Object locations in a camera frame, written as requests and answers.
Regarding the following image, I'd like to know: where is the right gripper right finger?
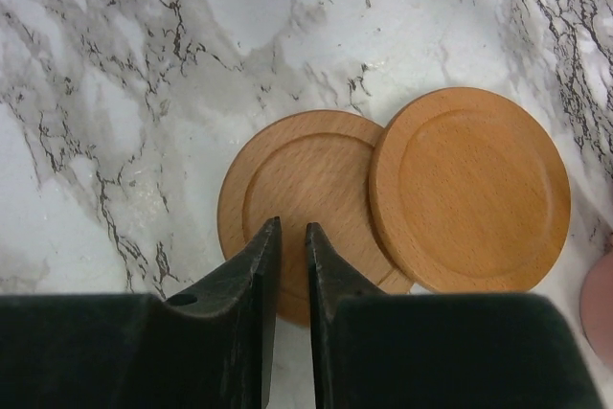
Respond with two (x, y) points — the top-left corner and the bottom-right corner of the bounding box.
(306, 223), (599, 408)

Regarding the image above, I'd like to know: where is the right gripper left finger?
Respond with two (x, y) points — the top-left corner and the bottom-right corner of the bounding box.
(1, 218), (282, 408)

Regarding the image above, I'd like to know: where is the cork coaster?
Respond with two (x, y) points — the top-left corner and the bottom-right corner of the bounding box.
(369, 87), (571, 293)
(217, 110), (413, 326)

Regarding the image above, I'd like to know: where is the pink mug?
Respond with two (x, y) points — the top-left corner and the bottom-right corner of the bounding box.
(579, 252), (612, 369)

